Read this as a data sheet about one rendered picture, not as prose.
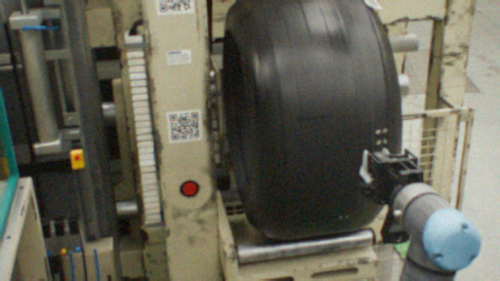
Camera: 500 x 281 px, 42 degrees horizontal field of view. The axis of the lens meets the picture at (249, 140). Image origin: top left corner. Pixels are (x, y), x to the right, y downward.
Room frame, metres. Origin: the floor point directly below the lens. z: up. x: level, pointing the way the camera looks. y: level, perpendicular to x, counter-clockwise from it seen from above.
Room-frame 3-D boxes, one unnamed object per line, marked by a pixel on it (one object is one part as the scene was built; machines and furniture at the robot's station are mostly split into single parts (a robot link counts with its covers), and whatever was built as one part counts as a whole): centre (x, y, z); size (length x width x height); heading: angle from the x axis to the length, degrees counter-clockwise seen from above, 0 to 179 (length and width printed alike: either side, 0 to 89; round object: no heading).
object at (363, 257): (1.30, -0.12, 0.83); 0.36 x 0.09 x 0.06; 100
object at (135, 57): (1.33, 0.23, 1.19); 0.05 x 0.04 x 0.48; 10
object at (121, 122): (2.18, 0.44, 0.61); 0.33 x 0.06 x 0.86; 10
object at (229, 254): (1.41, 0.08, 0.90); 0.40 x 0.03 x 0.10; 10
